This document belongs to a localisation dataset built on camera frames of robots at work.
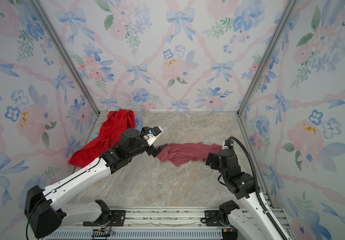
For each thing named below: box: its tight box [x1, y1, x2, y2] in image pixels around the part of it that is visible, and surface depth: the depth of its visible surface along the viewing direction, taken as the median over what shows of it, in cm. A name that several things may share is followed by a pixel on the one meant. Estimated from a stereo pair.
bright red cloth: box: [68, 109, 136, 169], surface depth 97 cm
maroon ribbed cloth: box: [158, 142, 223, 167], surface depth 96 cm
